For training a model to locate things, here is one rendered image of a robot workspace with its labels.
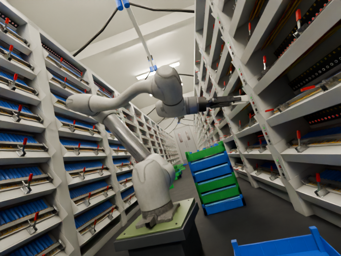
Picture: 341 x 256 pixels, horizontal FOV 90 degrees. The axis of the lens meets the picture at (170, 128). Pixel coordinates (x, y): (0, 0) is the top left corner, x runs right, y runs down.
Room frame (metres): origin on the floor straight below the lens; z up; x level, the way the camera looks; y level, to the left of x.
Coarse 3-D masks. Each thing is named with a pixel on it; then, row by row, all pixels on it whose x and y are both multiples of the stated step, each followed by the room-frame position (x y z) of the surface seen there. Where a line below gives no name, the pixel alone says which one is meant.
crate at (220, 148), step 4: (220, 144) 1.31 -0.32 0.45; (208, 148) 1.32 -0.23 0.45; (212, 148) 1.32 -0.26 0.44; (216, 148) 1.32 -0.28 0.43; (220, 148) 1.31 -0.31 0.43; (224, 148) 1.31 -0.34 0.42; (188, 152) 1.53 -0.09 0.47; (196, 152) 1.34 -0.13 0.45; (200, 152) 1.33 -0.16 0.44; (204, 152) 1.33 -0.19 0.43; (208, 152) 1.33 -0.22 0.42; (212, 152) 1.32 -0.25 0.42; (216, 152) 1.32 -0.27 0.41; (188, 156) 1.35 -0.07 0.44; (192, 156) 1.34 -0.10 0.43; (196, 156) 1.34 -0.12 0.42; (200, 156) 1.33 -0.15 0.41; (204, 156) 1.33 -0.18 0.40; (188, 160) 1.35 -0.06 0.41; (192, 160) 1.34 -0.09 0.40
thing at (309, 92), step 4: (340, 72) 0.48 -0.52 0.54; (332, 76) 0.53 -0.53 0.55; (336, 76) 0.50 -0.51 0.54; (340, 76) 0.49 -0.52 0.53; (316, 88) 0.59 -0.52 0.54; (320, 88) 0.58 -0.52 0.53; (304, 92) 0.64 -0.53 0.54; (308, 92) 0.63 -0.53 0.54; (312, 92) 0.62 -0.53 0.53; (300, 96) 0.67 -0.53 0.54; (304, 96) 0.66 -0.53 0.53; (292, 100) 0.73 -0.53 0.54; (296, 100) 0.70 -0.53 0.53; (288, 104) 0.77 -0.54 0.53
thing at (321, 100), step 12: (312, 84) 0.76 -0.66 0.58; (288, 96) 0.92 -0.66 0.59; (312, 96) 0.61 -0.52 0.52; (324, 96) 0.52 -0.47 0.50; (336, 96) 0.48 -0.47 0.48; (288, 108) 0.74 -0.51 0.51; (300, 108) 0.64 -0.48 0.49; (312, 108) 0.59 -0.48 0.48; (324, 108) 0.55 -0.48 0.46; (276, 120) 0.84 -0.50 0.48; (288, 120) 0.76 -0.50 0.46
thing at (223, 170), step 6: (228, 162) 1.31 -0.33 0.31; (222, 168) 1.32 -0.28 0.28; (228, 168) 1.31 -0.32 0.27; (192, 174) 1.35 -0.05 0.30; (198, 174) 1.34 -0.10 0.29; (204, 174) 1.34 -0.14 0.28; (210, 174) 1.33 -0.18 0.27; (216, 174) 1.32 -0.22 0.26; (222, 174) 1.32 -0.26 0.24; (198, 180) 1.35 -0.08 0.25
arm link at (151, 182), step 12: (144, 168) 0.82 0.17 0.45; (156, 168) 0.84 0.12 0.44; (132, 180) 0.85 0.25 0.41; (144, 180) 0.80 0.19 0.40; (156, 180) 0.82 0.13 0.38; (168, 180) 0.92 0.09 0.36; (144, 192) 0.80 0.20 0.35; (156, 192) 0.81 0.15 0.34; (168, 192) 0.87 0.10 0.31; (144, 204) 0.81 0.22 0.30; (156, 204) 0.81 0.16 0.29
